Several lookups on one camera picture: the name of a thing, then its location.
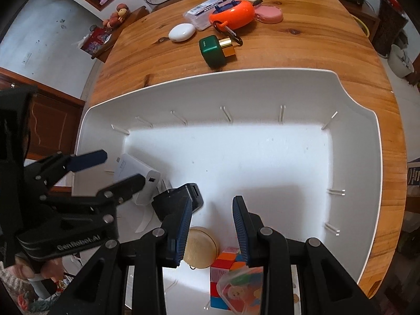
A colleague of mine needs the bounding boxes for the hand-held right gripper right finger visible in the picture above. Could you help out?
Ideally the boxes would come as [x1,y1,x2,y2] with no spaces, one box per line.
[232,196,371,315]

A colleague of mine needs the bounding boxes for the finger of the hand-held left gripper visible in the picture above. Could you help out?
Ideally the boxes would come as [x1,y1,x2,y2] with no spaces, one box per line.
[24,149,108,191]
[39,175,146,219]

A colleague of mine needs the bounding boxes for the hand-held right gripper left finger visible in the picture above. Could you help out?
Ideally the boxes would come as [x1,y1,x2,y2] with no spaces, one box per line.
[49,198,194,315]

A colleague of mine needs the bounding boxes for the white power adapter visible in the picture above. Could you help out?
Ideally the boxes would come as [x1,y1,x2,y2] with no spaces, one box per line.
[112,154,162,206]

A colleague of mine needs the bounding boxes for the gold round compact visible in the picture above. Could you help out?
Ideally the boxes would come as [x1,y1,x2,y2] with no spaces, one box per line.
[183,226,219,268]

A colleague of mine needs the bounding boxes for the colourful puzzle cube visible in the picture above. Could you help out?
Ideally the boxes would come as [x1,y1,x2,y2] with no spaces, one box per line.
[209,246,265,309]

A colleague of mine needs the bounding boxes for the black power adapter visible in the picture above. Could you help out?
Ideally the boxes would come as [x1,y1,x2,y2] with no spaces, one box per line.
[151,183,204,227]

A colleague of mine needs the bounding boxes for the white bottle-shaped piece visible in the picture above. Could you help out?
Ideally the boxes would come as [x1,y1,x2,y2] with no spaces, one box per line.
[134,177,173,233]

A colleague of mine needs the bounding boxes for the small clear sticker box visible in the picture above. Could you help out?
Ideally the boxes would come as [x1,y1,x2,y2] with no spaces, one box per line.
[217,264,265,314]

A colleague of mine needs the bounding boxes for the white plastic tray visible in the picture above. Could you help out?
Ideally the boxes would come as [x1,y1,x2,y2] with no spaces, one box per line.
[70,68,383,315]

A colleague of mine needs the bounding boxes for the white round case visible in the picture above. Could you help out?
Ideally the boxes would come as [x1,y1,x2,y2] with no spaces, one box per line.
[168,23,196,43]

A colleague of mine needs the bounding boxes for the green bottle with gold cap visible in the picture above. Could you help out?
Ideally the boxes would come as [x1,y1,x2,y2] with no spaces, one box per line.
[198,35,236,70]

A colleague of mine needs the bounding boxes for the clear labelled plastic box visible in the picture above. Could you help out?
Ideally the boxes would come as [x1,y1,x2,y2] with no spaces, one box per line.
[183,0,228,31]

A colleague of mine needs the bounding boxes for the orange round reel with carabiner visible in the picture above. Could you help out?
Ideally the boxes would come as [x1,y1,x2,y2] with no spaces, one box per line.
[210,0,256,47]

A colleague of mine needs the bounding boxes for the pink round compact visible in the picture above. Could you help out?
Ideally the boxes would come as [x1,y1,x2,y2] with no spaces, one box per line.
[254,4,284,24]

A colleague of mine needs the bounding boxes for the person's left hand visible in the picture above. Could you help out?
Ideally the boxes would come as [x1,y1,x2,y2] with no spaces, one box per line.
[15,258,64,284]

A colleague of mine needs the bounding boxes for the brown wooden door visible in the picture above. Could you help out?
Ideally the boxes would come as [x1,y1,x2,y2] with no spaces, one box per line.
[0,66,86,161]

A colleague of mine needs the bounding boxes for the red tissue box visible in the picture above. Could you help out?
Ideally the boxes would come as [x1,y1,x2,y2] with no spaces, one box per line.
[81,28,114,56]

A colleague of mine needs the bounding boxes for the fruit ornament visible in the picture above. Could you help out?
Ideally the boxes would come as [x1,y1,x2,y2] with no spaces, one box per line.
[102,3,129,28]

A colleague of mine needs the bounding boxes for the wooden side cabinet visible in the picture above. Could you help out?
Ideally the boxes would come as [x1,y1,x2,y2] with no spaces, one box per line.
[90,6,151,63]

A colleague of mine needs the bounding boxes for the printed cardboard box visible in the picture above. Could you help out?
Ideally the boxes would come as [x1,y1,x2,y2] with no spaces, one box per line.
[407,157,420,197]

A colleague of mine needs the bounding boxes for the white bucket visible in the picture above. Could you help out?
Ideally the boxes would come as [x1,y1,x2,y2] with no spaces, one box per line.
[388,44,414,78]

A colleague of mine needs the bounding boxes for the tall dark red-lidded cylinder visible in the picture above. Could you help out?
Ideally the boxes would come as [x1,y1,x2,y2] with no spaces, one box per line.
[372,0,409,56]

